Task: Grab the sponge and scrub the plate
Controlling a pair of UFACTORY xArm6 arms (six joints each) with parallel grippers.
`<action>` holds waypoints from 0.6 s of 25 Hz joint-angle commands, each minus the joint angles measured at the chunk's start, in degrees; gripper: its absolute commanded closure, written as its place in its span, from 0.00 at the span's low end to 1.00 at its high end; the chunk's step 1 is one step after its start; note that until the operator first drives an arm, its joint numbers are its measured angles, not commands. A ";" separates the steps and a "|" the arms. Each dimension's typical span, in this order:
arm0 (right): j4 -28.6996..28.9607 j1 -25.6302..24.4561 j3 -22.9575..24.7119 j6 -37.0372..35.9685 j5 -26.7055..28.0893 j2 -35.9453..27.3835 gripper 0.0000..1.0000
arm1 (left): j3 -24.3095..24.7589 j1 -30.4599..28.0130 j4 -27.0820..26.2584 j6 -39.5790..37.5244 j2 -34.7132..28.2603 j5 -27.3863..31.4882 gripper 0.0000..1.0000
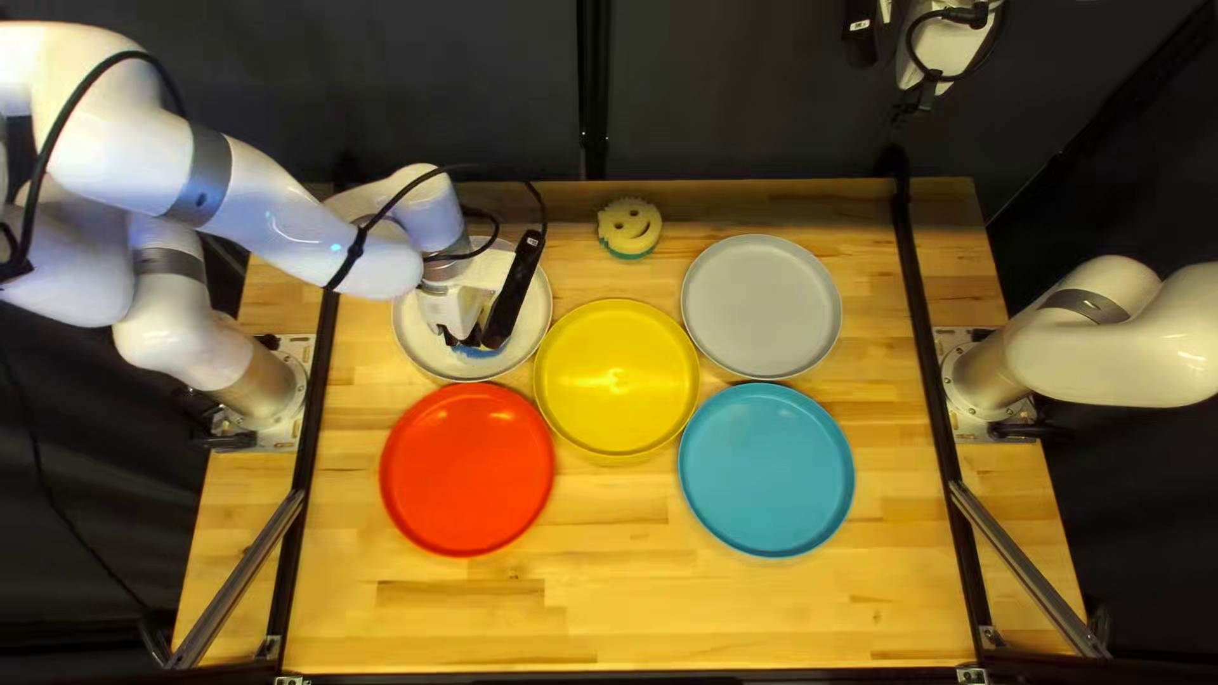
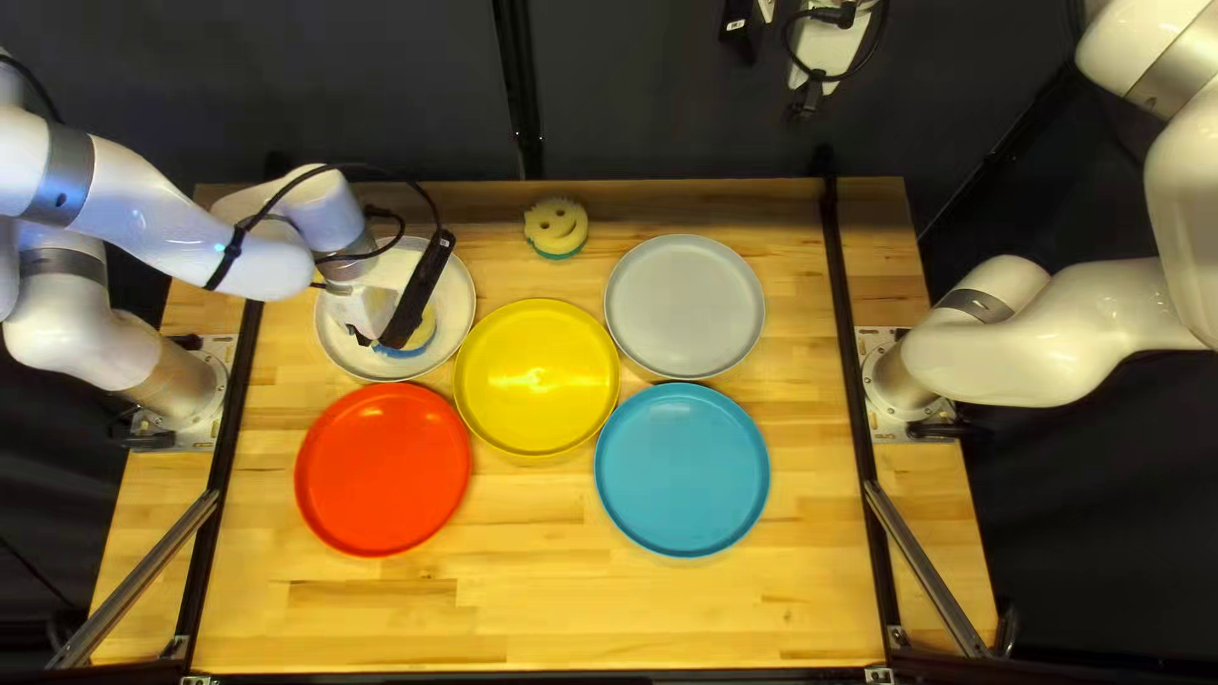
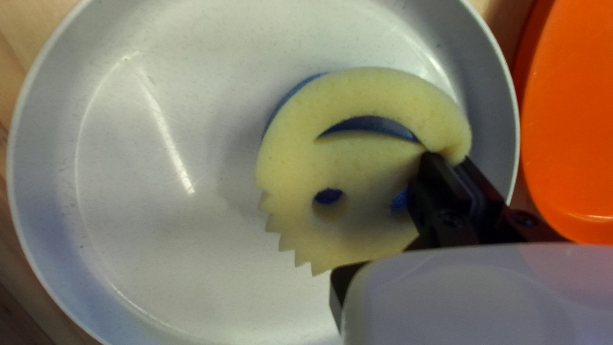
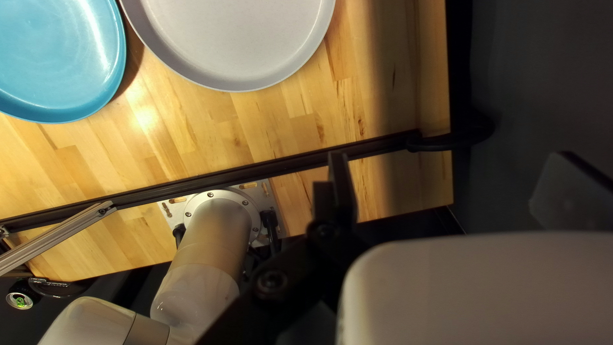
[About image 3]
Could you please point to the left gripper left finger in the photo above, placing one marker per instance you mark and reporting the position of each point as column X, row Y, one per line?
column 445, row 211

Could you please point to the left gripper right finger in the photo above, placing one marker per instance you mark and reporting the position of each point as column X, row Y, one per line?
column 510, row 226

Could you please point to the yellow smiling face sponge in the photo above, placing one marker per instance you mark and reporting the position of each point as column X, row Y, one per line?
column 335, row 167

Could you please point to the orange round plate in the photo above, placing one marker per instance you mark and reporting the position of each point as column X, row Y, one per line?
column 570, row 120

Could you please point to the grey round plate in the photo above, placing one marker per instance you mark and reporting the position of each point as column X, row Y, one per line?
column 143, row 191

